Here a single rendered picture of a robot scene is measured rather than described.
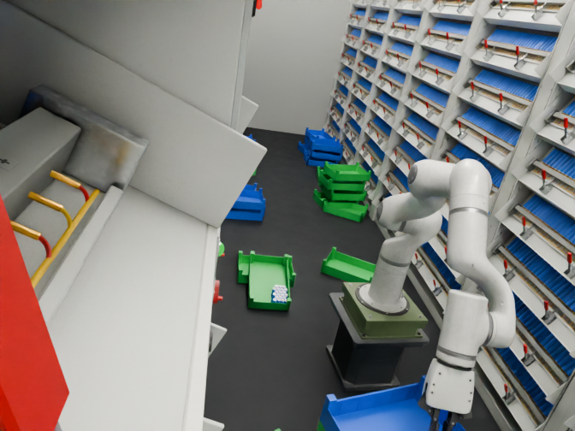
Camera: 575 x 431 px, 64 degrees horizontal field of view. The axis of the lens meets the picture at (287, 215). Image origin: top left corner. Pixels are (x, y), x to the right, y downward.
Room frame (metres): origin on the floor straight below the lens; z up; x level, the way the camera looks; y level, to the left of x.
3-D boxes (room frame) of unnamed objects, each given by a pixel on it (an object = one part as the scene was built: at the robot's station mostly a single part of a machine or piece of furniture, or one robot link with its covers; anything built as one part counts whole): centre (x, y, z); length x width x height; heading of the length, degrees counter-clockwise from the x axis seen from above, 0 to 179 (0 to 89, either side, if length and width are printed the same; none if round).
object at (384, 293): (1.58, -0.43, 0.46); 0.19 x 0.19 x 0.18
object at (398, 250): (1.58, -0.47, 0.67); 0.19 x 0.12 x 0.24; 90
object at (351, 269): (2.35, -0.42, 0.04); 0.30 x 0.20 x 0.08; 71
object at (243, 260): (2.16, 0.06, 0.04); 0.30 x 0.20 x 0.08; 100
